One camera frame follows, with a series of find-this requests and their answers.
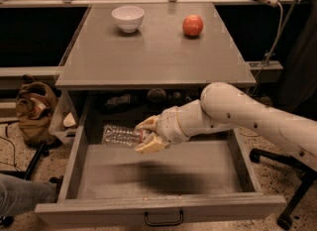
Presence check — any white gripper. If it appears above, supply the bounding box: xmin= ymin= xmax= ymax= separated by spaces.
xmin=134 ymin=106 xmax=189 ymax=154

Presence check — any clear plastic water bottle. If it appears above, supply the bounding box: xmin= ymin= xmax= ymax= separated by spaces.
xmin=102 ymin=124 xmax=149 ymax=149

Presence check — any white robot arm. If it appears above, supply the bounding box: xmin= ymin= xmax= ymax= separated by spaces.
xmin=136 ymin=82 xmax=317 ymax=171

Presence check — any grey open top drawer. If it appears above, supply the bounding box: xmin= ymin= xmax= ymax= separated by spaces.
xmin=36 ymin=126 xmax=285 ymax=228

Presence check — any grey cabinet body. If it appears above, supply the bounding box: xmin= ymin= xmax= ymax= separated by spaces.
xmin=55 ymin=3 xmax=255 ymax=95

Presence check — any orange red apple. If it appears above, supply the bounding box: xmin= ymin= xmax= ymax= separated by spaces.
xmin=182 ymin=15 xmax=204 ymax=37

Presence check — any white ceramic bowl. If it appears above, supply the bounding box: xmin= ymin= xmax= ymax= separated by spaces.
xmin=112 ymin=6 xmax=145 ymax=33

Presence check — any black tripod leg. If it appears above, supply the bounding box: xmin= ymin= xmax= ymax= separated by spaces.
xmin=25 ymin=143 xmax=48 ymax=180

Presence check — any brown fabric bag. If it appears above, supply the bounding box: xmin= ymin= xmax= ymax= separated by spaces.
xmin=16 ymin=74 xmax=58 ymax=148

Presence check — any person leg in jeans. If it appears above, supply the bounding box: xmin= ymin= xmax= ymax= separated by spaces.
xmin=0 ymin=174 xmax=63 ymax=216

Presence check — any black office chair base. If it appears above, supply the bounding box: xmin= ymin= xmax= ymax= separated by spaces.
xmin=249 ymin=147 xmax=317 ymax=231

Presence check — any black metal drawer handle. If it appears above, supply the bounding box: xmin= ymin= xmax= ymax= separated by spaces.
xmin=144 ymin=210 xmax=184 ymax=227

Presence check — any white cable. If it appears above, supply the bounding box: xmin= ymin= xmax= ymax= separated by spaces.
xmin=246 ymin=2 xmax=285 ymax=138

